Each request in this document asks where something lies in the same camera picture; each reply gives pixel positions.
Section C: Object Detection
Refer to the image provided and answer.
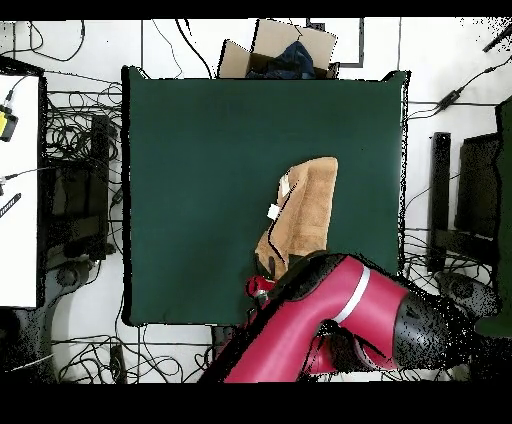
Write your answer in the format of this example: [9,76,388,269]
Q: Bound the dark green covered furniture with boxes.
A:
[474,95,512,338]

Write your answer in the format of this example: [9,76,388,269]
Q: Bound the tangled black cables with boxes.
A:
[40,71,124,169]
[399,227,481,293]

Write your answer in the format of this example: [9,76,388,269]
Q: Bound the black ruler strip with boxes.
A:
[0,192,22,220]

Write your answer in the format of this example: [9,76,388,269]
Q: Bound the dark blue garment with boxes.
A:
[245,40,317,81]

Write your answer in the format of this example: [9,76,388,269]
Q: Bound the tan terry towel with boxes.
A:
[254,156,340,281]

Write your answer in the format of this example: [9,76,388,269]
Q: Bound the black metal stand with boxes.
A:
[41,113,114,263]
[427,131,502,274]

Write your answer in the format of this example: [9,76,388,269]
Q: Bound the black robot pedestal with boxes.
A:
[210,325,237,357]

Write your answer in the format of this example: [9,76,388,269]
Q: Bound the dark green table cloth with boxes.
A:
[121,65,409,327]

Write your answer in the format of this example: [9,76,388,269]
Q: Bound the black rod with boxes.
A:
[481,23,512,54]

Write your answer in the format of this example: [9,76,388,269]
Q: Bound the black power adapter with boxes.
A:
[434,88,465,115]

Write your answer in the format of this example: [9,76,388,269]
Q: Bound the yellow and black device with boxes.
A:
[0,104,20,143]

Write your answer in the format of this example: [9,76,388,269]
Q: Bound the open cardboard box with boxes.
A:
[217,18,340,81]

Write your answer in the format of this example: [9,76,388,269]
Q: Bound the black floor equipment lump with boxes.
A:
[50,259,94,290]
[434,270,502,322]

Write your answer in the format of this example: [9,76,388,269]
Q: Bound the white desk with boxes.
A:
[0,73,42,309]

